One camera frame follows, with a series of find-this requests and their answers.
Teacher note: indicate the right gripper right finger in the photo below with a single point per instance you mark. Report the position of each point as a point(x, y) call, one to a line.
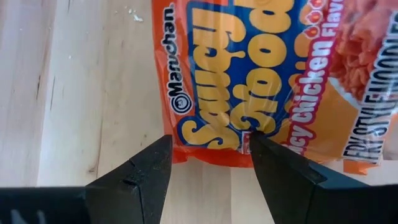
point(311, 202)

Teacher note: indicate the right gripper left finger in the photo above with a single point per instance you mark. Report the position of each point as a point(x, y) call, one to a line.
point(133, 193)

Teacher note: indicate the red Maruchan noodle packet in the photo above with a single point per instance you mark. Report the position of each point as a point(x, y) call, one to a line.
point(248, 62)

